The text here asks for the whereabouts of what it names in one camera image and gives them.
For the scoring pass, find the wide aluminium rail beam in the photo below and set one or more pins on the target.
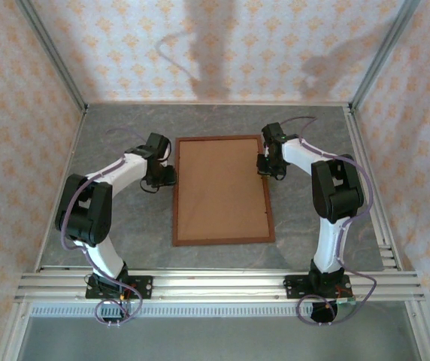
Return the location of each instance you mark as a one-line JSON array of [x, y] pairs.
[[218, 286]]

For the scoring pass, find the grooved aluminium side rail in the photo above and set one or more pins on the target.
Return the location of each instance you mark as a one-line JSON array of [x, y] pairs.
[[386, 240]]

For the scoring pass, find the brown wooden picture frame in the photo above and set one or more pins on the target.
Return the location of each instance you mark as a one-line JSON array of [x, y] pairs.
[[222, 242]]

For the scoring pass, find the brown fibreboard backing board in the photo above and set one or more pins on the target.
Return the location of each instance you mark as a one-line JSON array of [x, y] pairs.
[[222, 188]]

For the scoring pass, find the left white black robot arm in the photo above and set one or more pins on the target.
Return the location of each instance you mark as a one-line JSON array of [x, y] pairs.
[[87, 210]]

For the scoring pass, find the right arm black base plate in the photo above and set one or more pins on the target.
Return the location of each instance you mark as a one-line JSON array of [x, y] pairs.
[[292, 287]]

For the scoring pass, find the grey metal panel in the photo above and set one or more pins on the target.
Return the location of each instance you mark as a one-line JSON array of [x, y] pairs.
[[215, 338]]

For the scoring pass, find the thin aluminium side rail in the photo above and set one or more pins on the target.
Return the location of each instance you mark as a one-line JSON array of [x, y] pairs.
[[76, 135]]

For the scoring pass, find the aluminium corner post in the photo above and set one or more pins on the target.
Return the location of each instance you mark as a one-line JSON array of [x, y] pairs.
[[52, 52], [383, 52]]

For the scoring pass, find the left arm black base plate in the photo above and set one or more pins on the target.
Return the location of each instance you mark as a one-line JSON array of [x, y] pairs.
[[145, 287]]

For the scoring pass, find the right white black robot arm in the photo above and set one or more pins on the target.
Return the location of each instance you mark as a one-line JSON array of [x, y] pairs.
[[335, 188]]

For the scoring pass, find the green circuit board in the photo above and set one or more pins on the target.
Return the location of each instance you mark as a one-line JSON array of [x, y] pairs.
[[346, 306]]

